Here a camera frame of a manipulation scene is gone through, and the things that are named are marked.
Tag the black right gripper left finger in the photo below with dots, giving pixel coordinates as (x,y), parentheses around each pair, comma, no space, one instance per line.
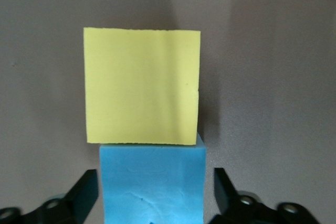
(78,197)

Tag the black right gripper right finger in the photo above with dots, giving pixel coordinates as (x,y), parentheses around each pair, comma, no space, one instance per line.
(228,200)

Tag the light blue foam cube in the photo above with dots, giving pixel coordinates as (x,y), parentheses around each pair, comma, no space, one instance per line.
(152,182)

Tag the yellow foam cube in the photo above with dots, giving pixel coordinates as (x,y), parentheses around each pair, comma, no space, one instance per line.
(141,85)

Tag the brown table mat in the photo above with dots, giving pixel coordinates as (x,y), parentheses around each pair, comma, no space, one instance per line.
(39,103)

